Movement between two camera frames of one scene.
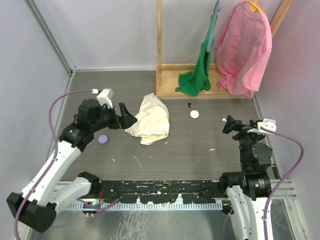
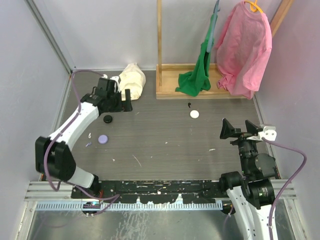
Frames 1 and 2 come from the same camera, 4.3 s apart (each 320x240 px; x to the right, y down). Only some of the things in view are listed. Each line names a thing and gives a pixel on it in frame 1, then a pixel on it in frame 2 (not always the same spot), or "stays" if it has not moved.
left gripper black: x=125 y=122 to x=124 y=106
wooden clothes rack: x=169 y=75 stays
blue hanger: x=211 y=33 stays
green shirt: x=194 y=82 stays
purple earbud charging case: x=102 y=139 stays
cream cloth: x=152 y=121 to x=133 y=78
